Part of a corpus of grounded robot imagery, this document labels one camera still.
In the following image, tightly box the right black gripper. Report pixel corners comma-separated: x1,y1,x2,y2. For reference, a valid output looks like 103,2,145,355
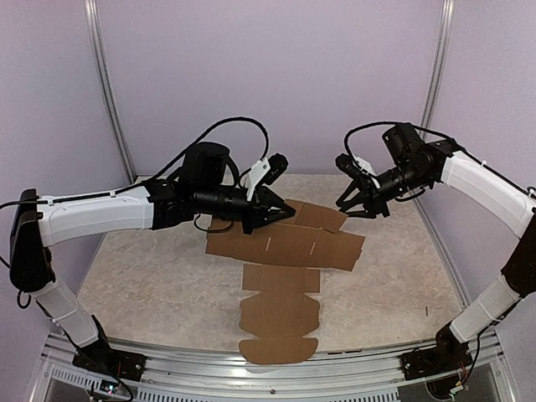
337,161,430,219

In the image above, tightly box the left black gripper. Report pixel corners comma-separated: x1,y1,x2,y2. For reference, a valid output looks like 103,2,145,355
194,183,296,234

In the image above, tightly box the brown cardboard box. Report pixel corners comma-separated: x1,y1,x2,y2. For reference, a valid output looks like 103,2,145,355
205,199,365,365

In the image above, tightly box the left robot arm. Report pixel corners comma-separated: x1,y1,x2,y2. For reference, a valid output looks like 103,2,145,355
8,174,296,373

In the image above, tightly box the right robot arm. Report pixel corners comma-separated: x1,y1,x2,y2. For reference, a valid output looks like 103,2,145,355
335,136,535,372

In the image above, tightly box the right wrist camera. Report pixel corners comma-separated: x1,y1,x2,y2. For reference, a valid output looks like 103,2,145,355
335,153,376,179

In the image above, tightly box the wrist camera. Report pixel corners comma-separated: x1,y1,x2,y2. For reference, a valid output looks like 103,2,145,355
335,153,376,179
242,153,288,202

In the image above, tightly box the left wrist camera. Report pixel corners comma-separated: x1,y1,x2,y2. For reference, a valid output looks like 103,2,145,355
242,153,288,202

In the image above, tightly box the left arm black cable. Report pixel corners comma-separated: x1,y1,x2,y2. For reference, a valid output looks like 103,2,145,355
116,116,271,196

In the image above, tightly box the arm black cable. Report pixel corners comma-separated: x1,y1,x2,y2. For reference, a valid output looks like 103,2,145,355
343,121,457,160
116,116,271,196

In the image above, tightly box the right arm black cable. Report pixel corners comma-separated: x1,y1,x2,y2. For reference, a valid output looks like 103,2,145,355
343,121,457,160

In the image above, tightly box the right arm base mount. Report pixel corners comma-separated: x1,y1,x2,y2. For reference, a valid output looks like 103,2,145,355
399,348,473,381

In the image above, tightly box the front aluminium rail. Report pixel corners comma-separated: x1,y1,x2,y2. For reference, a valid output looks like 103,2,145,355
28,332,520,401

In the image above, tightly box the right aluminium frame post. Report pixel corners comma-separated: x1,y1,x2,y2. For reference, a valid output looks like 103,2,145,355
420,0,456,128

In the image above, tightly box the aluminium frame post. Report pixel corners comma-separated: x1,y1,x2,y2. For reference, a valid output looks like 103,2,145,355
420,0,456,128
84,0,137,183

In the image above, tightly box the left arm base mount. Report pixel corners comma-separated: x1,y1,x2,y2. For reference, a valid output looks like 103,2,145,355
72,349,147,382

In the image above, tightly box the left aluminium frame post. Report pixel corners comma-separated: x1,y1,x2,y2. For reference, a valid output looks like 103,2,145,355
84,0,137,183

